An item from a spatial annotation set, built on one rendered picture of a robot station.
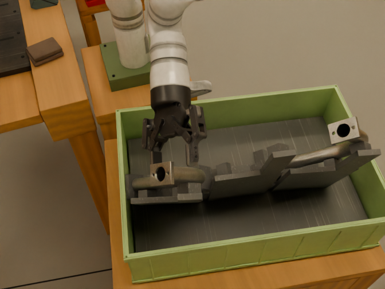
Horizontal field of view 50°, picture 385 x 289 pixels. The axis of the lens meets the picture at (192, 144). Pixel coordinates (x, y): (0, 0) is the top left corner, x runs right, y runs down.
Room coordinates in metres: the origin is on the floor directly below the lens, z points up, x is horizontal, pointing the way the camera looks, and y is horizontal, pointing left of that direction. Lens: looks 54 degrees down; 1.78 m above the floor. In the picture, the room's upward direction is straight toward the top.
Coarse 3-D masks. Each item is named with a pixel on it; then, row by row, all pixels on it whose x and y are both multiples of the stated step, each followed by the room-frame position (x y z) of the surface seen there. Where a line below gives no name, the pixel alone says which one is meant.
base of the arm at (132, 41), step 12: (120, 24) 0.95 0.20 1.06; (132, 24) 0.95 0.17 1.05; (144, 24) 0.99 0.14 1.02; (120, 36) 0.95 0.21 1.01; (132, 36) 0.95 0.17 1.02; (144, 36) 0.98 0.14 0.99; (120, 48) 0.95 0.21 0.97; (132, 48) 0.94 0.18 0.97; (144, 48) 0.97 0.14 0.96; (120, 60) 0.96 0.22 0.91; (132, 60) 0.94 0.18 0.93; (144, 60) 0.96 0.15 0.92
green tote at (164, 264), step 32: (256, 96) 0.76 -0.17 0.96; (288, 96) 0.78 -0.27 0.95; (320, 96) 0.79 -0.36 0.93; (128, 128) 0.71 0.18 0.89; (128, 160) 0.66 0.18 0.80; (384, 192) 0.47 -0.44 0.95; (128, 224) 0.40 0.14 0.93; (352, 224) 0.39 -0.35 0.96; (384, 224) 0.39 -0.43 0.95; (128, 256) 0.31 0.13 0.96; (160, 256) 0.32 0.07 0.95; (192, 256) 0.33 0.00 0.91; (224, 256) 0.34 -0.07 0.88; (256, 256) 0.35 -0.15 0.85; (288, 256) 0.37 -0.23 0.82
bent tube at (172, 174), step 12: (156, 168) 0.40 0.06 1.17; (168, 168) 0.38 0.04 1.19; (180, 168) 0.41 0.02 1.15; (192, 168) 0.42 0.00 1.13; (144, 180) 0.49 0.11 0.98; (156, 180) 0.38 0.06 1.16; (168, 180) 0.37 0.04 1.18; (180, 180) 0.39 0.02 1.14; (192, 180) 0.40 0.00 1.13; (204, 180) 0.42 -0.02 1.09
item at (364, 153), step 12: (360, 144) 0.47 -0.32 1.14; (360, 156) 0.44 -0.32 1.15; (372, 156) 0.44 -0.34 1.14; (300, 168) 0.48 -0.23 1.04; (312, 168) 0.48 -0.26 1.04; (324, 168) 0.48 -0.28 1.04; (336, 168) 0.48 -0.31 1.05; (348, 168) 0.47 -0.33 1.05; (288, 180) 0.49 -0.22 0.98; (300, 180) 0.49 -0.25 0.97; (312, 180) 0.50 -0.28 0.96; (324, 180) 0.51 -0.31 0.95; (336, 180) 0.51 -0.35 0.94
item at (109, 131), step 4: (100, 124) 0.79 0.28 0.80; (104, 124) 0.79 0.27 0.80; (108, 124) 0.80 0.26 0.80; (112, 124) 0.80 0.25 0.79; (104, 128) 0.79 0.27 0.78; (108, 128) 0.80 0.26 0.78; (112, 128) 0.80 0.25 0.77; (104, 132) 0.79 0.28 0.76; (108, 132) 0.80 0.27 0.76; (112, 132) 0.80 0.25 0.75; (116, 132) 0.80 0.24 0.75; (104, 136) 0.79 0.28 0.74; (108, 136) 0.80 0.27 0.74; (112, 136) 0.80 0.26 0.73; (116, 136) 0.80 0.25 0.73
